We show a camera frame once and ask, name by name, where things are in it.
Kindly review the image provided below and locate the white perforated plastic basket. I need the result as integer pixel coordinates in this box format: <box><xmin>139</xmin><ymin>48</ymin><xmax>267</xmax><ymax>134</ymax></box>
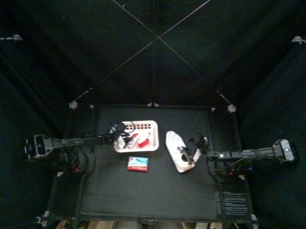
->
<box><xmin>112</xmin><ymin>119</ymin><xmax>161</xmax><ymax>154</ymax></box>

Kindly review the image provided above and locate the red blue small box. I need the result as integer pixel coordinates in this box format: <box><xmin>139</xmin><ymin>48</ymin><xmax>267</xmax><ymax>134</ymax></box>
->
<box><xmin>127</xmin><ymin>156</ymin><xmax>151</xmax><ymax>173</ymax></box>

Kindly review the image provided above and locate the red white spray bottle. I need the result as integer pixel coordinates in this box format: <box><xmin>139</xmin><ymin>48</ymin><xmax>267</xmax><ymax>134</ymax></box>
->
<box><xmin>125</xmin><ymin>131</ymin><xmax>153</xmax><ymax>149</ymax></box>

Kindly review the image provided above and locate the white perforated oblong tray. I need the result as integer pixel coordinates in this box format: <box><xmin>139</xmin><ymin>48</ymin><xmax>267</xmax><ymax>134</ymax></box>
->
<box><xmin>164</xmin><ymin>130</ymin><xmax>203</xmax><ymax>174</ymax></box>

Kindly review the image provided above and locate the thin diagonal brace wire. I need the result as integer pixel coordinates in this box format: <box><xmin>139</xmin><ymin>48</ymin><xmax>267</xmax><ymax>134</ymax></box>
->
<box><xmin>110</xmin><ymin>0</ymin><xmax>233</xmax><ymax>106</ymax></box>
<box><xmin>73</xmin><ymin>0</ymin><xmax>212</xmax><ymax>104</ymax></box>

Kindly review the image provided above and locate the white text label sticker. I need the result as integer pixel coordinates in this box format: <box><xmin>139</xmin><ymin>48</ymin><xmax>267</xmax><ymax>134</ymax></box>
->
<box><xmin>220</xmin><ymin>191</ymin><xmax>251</xmax><ymax>216</ymax></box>

